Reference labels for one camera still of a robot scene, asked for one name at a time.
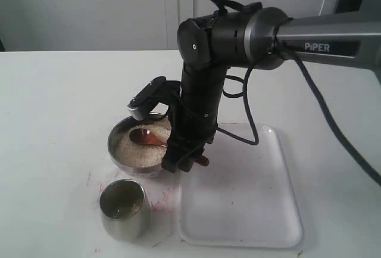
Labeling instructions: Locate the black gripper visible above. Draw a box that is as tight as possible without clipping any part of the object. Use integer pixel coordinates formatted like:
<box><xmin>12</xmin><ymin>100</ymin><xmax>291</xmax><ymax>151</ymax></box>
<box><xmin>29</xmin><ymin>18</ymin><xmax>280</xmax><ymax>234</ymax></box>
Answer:
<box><xmin>161</xmin><ymin>102</ymin><xmax>217</xmax><ymax>173</ymax></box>

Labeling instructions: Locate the brown wooden spoon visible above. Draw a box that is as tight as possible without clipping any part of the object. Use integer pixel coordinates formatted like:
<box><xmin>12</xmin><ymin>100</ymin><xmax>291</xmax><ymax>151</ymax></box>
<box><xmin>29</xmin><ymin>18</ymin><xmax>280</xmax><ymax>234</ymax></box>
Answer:
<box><xmin>129</xmin><ymin>128</ymin><xmax>209</xmax><ymax>169</ymax></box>

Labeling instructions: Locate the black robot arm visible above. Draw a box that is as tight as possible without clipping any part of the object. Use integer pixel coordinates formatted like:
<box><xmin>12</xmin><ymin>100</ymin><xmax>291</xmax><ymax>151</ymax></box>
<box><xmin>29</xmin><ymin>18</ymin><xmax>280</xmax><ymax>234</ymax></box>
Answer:
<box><xmin>161</xmin><ymin>7</ymin><xmax>380</xmax><ymax>176</ymax></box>

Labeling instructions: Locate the steel bowl of rice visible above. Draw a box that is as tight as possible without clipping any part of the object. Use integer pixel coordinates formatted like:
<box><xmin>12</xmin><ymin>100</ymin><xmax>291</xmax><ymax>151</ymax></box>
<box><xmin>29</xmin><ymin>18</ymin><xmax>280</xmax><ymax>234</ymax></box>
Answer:
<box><xmin>107</xmin><ymin>116</ymin><xmax>171</xmax><ymax>178</ymax></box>

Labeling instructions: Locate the small steel cup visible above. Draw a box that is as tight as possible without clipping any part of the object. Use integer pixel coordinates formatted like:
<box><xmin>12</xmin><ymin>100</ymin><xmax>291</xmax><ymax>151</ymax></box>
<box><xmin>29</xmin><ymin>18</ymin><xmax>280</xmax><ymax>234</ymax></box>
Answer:
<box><xmin>99</xmin><ymin>179</ymin><xmax>151</xmax><ymax>241</ymax></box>

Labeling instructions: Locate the white plastic tray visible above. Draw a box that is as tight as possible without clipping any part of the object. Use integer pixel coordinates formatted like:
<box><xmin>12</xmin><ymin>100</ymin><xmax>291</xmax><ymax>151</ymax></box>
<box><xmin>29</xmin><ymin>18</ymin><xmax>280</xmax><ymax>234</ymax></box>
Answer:
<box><xmin>178</xmin><ymin>124</ymin><xmax>303</xmax><ymax>248</ymax></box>

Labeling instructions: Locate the white cabinet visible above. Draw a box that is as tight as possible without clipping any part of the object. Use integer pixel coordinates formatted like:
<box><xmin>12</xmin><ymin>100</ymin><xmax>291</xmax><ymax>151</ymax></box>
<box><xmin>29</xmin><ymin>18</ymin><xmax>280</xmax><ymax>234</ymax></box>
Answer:
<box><xmin>1</xmin><ymin>0</ymin><xmax>338</xmax><ymax>51</ymax></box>

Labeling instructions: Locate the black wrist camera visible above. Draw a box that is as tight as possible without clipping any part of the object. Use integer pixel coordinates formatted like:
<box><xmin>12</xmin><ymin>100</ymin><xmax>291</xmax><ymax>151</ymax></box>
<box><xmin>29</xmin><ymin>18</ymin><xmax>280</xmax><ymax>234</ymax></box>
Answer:
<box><xmin>127</xmin><ymin>76</ymin><xmax>180</xmax><ymax>121</ymax></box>

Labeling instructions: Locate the black cable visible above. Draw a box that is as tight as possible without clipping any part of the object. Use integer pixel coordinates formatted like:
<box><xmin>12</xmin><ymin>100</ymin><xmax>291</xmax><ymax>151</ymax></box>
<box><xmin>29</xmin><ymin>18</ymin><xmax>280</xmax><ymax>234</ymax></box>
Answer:
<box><xmin>195</xmin><ymin>0</ymin><xmax>381</xmax><ymax>187</ymax></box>

